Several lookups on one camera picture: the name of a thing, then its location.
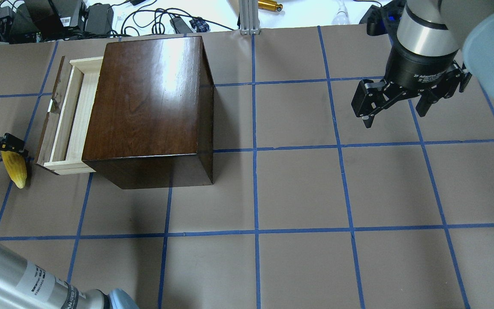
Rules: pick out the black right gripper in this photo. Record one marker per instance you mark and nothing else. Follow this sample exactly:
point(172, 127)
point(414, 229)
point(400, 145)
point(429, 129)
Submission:
point(418, 67)

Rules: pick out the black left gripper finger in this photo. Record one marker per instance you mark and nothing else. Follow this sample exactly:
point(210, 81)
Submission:
point(10, 143)

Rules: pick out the yellow toy corn cob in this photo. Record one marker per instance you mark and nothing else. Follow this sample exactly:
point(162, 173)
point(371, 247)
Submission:
point(15, 166)

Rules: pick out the wooden drawer with white handle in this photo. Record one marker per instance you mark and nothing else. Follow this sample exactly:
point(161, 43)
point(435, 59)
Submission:
point(62, 140)

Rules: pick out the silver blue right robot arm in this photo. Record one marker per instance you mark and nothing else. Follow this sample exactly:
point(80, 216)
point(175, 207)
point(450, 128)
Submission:
point(437, 47)

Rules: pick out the dark wooden drawer cabinet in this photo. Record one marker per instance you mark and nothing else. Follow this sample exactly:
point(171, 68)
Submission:
point(152, 120)

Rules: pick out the gold metal cylinder tool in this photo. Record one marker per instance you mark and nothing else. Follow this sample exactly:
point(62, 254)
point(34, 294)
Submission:
point(270, 5)

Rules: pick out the aluminium frame post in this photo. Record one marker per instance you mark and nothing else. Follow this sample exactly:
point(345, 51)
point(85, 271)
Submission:
point(248, 17)

